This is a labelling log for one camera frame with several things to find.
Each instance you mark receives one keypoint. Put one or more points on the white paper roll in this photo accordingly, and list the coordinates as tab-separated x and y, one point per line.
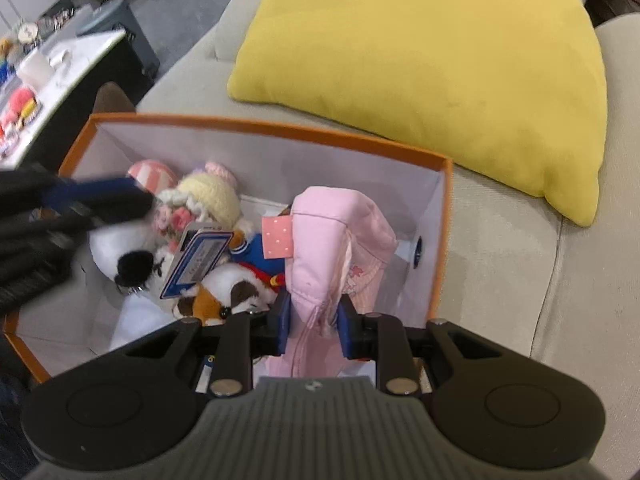
35	67

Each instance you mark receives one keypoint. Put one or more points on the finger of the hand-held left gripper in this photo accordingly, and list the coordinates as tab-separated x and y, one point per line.
35	260
95	192

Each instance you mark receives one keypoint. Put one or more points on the calico cat plush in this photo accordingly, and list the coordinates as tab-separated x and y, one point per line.
225	277

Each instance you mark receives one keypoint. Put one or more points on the person's jeans leg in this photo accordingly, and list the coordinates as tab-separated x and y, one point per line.
12	435

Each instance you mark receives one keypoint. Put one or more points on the pink plush ball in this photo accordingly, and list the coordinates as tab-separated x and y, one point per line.
21	100

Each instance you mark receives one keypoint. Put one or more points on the blue-edged tag card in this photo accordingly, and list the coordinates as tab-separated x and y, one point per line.
195	260

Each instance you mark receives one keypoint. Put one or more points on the round white ornament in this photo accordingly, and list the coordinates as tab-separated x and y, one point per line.
27	32

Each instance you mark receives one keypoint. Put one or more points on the beige sofa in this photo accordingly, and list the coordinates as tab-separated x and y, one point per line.
500	270

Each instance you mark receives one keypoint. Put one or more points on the pink striped ball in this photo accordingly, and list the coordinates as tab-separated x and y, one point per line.
150	175

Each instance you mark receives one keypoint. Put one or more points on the yellow pillow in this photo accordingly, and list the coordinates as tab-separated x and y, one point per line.
425	70

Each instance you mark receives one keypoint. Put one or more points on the blue sailor duck plush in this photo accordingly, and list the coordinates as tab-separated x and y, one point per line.
250	255

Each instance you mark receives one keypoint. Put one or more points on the yellow striped small toy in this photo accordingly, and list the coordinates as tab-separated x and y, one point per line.
30	111

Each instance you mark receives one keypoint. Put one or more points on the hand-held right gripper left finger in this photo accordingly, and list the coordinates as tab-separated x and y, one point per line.
282	322

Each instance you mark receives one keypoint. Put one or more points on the orange storage box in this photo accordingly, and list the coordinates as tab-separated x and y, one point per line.
300	160

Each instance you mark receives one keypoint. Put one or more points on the yellow crochet doll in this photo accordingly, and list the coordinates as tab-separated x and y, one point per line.
210	195

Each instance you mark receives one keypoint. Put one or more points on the pink dotted fabric tag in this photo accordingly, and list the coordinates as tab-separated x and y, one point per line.
277	237

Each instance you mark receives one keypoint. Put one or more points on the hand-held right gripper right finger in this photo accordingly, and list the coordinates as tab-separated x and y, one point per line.
345	327

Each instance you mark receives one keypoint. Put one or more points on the cluster of small toys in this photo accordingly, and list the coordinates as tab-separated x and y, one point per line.
11	127

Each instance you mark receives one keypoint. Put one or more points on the pink hat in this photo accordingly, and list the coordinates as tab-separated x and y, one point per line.
325	240

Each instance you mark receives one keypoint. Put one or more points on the white coffee table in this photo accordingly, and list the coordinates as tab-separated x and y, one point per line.
70	80

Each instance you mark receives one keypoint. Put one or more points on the white plush with black nose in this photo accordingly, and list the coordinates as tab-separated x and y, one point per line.
110	250

